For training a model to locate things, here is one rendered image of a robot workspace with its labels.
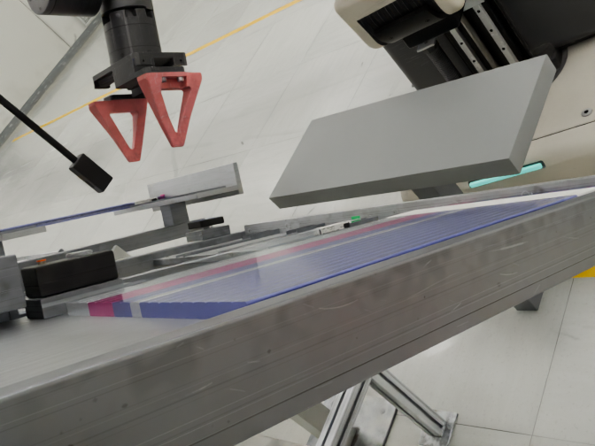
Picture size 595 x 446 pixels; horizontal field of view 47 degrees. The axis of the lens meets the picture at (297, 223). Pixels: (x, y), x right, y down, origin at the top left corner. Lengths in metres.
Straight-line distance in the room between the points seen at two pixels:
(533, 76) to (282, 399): 0.96
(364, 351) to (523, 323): 1.32
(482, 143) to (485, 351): 0.68
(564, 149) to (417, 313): 1.20
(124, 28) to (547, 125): 1.13
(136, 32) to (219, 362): 0.49
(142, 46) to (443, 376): 1.22
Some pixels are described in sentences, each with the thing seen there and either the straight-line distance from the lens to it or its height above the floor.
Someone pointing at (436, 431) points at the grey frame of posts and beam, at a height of 0.03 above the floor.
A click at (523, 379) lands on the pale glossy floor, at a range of 1.65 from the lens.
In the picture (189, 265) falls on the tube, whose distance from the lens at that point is 0.78.
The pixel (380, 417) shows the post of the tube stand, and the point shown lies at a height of 0.01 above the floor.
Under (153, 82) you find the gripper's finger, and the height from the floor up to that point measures 1.11.
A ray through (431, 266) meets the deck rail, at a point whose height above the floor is 0.98.
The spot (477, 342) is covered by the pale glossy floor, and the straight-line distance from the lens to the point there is 1.76.
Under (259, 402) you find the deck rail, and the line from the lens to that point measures 0.37.
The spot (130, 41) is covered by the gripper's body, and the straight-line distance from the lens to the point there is 0.77.
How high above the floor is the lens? 1.28
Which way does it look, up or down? 30 degrees down
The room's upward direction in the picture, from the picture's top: 46 degrees counter-clockwise
